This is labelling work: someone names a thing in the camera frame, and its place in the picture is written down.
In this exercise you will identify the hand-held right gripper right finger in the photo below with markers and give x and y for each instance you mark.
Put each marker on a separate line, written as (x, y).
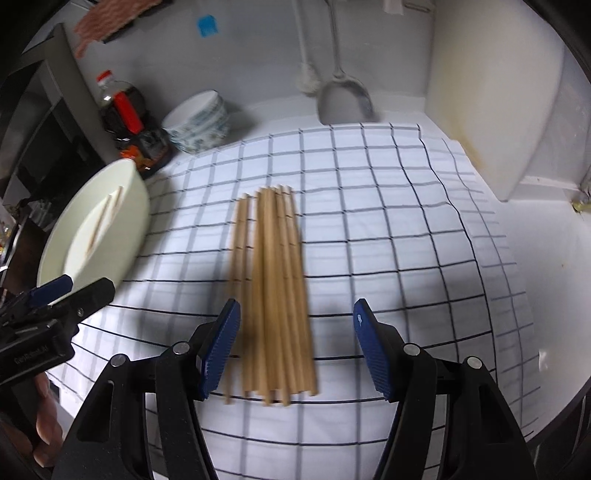
(374, 350)

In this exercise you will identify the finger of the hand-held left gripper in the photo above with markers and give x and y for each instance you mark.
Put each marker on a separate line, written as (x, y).
(51, 288)
(92, 295)

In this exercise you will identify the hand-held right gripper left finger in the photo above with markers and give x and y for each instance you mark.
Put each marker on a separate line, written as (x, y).
(221, 346)

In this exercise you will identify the pile of wooden chopsticks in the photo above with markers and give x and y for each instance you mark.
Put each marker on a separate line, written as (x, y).
(272, 300)

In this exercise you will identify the single wooden chopstick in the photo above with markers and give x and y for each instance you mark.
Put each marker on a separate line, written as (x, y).
(104, 221)

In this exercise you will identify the white oval dish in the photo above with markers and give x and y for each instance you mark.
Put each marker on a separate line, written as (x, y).
(129, 221)

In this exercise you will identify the person's left hand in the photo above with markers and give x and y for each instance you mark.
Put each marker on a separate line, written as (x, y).
(48, 424)

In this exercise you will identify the white black checked cloth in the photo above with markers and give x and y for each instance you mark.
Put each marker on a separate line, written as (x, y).
(369, 230)

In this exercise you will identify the dark kitchen appliance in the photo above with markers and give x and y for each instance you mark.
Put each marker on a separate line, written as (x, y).
(46, 138)

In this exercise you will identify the white floral ceramic bowl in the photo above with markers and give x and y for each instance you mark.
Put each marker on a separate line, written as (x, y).
(205, 145)
(203, 131)
(194, 108)

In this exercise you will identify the dark sauce bottle red label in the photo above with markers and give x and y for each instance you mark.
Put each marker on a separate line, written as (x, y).
(122, 106)

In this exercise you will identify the metal spatula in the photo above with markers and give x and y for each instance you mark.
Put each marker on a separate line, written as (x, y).
(344, 101)

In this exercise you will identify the pink textured towel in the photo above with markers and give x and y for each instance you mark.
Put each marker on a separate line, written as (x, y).
(111, 18)

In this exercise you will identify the white dish brush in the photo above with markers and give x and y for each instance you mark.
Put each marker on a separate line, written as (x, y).
(307, 81)

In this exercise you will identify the white cutting board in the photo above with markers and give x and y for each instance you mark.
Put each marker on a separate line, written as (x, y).
(485, 92)

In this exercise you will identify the blue tape piece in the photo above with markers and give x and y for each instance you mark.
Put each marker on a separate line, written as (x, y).
(207, 25)

